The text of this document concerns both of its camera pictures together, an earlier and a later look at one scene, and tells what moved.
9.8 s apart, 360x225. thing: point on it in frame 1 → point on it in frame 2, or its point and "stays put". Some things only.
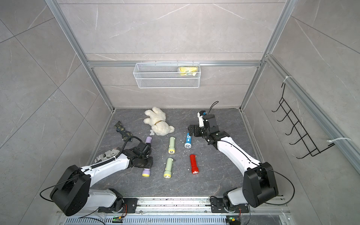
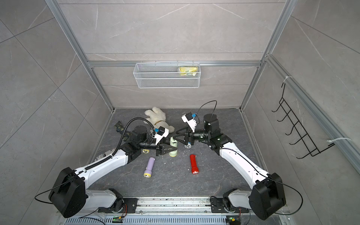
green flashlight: (167, 173) → (174, 143)
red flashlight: (195, 169) stays put
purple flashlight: (146, 172) stays put
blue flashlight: (188, 143) stays put
